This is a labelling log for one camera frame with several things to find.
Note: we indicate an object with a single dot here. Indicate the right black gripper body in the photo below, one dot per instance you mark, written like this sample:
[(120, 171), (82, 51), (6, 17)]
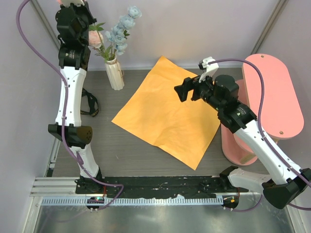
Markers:
[(203, 90)]

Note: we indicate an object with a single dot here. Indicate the orange wrapping paper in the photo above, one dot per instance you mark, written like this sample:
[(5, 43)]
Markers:
[(156, 115)]

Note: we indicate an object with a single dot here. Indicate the blue flower stem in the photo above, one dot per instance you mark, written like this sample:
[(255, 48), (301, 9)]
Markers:
[(118, 34)]

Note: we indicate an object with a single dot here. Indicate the black ribbon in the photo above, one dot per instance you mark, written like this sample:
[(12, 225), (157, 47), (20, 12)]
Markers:
[(92, 103)]

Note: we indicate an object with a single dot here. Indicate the pale pink flower stem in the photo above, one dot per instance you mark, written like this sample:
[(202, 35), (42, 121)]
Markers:
[(96, 40)]

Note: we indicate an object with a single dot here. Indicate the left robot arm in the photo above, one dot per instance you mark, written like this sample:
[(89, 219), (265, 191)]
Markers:
[(73, 21)]

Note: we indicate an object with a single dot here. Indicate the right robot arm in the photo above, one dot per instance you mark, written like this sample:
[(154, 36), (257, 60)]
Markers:
[(285, 180)]

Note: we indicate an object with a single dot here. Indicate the white ribbed vase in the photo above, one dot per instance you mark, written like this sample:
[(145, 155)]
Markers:
[(114, 74)]

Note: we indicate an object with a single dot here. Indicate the pink two-tier shelf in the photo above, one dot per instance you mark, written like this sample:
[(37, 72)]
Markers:
[(281, 115)]

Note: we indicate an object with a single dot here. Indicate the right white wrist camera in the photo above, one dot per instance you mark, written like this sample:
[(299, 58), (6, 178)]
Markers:
[(209, 68)]

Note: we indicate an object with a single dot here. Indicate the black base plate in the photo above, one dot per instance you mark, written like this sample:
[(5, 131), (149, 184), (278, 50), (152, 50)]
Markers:
[(158, 187)]

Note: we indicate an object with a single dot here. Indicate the aluminium rail frame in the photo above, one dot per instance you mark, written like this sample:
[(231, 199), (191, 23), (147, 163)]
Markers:
[(63, 190)]

